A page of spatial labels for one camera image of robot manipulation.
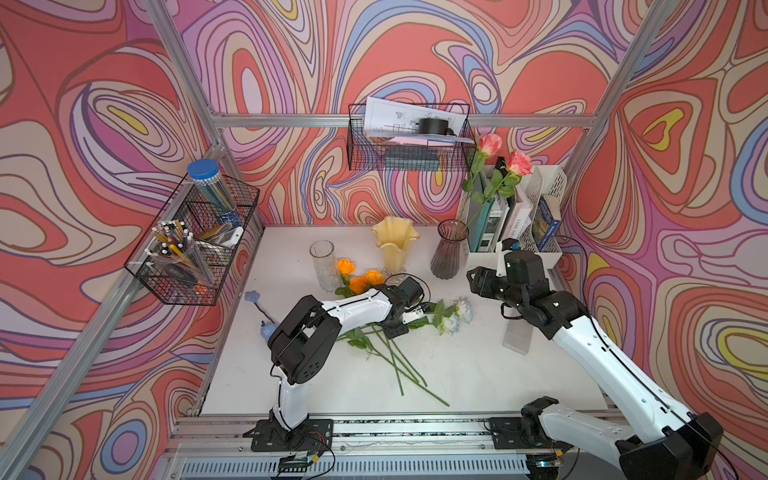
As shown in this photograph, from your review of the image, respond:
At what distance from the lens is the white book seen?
0.88 metres

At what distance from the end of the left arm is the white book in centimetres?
38

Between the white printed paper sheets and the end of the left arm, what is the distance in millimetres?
465

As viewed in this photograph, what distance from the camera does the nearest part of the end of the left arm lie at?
27.5 inches

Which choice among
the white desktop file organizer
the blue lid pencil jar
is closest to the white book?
the white desktop file organizer
